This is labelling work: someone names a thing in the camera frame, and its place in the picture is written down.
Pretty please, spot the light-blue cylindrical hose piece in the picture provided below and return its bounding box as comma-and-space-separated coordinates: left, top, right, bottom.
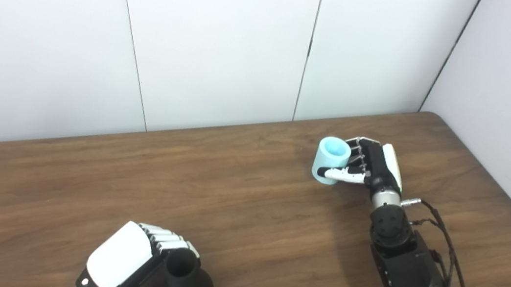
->
310, 134, 353, 188

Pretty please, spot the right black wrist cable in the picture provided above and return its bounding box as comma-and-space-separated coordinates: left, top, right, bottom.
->
390, 196, 511, 287

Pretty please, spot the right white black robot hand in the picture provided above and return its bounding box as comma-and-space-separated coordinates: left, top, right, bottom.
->
315, 132, 409, 198

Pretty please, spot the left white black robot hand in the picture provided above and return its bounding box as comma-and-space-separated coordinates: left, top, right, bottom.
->
75, 215, 204, 287

